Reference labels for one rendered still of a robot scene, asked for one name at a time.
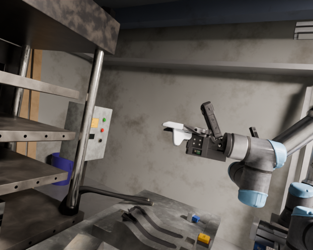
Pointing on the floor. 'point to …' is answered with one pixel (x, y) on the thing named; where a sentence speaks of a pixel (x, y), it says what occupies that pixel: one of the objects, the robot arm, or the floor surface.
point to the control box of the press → (72, 126)
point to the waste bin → (60, 162)
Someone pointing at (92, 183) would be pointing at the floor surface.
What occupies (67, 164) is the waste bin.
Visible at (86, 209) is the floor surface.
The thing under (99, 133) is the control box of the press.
